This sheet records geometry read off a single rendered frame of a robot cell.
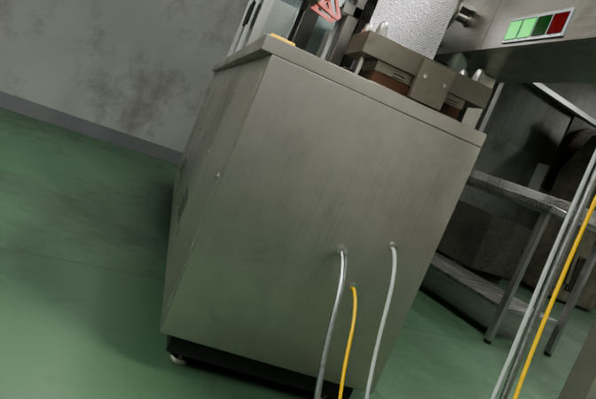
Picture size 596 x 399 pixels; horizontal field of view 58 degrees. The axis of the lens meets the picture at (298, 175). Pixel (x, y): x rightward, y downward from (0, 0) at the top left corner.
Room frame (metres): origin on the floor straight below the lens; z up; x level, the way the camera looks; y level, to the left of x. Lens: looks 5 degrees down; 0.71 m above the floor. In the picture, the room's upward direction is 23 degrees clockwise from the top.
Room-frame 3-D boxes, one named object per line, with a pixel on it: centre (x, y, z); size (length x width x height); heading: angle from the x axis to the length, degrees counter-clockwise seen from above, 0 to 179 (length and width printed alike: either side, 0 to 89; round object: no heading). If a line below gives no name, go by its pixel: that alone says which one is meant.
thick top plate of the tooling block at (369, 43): (1.57, -0.20, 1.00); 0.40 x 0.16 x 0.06; 105
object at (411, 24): (1.67, -0.14, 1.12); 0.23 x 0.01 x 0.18; 105
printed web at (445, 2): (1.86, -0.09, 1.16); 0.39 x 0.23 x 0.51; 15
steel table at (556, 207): (3.96, -1.18, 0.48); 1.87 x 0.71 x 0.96; 31
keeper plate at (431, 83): (1.48, -0.24, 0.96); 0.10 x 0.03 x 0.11; 105
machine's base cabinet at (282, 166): (2.62, 0.19, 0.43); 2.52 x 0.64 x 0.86; 15
